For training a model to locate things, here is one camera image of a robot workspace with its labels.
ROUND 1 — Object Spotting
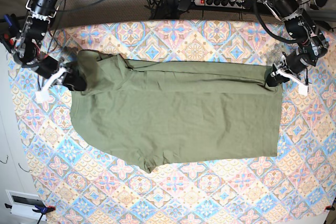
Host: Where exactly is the blue clamp bottom left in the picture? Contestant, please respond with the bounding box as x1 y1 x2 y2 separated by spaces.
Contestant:
4 202 56 221

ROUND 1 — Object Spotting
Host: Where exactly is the white wall socket box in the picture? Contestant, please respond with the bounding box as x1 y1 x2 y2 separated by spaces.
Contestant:
5 189 44 220

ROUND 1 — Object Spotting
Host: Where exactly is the green t-shirt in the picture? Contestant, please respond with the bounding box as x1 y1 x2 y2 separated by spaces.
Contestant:
70 50 283 173

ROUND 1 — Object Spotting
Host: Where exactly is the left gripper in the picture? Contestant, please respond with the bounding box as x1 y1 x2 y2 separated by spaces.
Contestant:
265 53 309 95

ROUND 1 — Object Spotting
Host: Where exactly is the white power strip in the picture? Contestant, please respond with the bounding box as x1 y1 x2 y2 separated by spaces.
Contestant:
194 0 244 8

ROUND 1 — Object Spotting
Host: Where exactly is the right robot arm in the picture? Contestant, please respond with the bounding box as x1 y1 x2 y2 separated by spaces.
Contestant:
5 0 87 102

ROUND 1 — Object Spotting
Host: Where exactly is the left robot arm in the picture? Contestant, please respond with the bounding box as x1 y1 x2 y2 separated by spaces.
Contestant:
251 0 329 96

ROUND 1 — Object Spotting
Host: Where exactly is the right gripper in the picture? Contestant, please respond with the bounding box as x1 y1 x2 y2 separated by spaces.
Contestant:
35 56 87 103

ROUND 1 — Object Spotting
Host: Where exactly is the orange black clamp left top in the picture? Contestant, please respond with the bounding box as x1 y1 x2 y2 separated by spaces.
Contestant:
1 14 19 53

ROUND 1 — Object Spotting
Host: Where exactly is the orange clamp bottom right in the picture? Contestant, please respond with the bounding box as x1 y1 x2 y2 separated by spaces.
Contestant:
325 206 335 211

